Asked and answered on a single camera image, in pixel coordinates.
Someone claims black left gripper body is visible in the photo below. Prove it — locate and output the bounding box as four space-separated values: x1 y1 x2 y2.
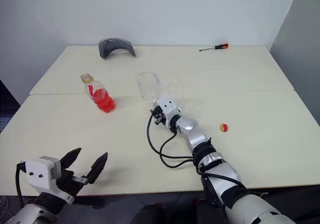
56 168 89 197

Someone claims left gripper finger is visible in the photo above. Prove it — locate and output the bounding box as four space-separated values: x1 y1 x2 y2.
59 147 83 171
86 151 109 185

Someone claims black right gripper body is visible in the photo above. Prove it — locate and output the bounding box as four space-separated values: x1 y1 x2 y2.
150 105 168 126

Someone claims bottle with red liquid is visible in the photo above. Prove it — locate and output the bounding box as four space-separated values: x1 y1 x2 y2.
80 73 117 113

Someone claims dark mesh panel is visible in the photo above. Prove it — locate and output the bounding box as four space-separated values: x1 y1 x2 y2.
0 79 21 135

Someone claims grey curved plastic part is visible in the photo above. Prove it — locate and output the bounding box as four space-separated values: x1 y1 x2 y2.
97 37 137 60

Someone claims grey partition panel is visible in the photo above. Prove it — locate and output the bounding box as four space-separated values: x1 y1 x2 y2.
269 0 320 126

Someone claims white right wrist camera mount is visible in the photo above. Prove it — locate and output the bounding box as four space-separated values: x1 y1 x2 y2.
155 96 184 125

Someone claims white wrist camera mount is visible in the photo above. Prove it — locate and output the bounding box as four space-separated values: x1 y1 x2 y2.
155 96 184 125
24 155 76 205

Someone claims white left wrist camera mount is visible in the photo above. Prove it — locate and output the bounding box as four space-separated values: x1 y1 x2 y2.
24 155 76 205

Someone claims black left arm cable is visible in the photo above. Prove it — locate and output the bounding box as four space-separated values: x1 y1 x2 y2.
15 161 27 207

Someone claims red black handled screwdriver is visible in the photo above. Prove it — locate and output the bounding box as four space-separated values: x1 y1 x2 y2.
198 42 230 53

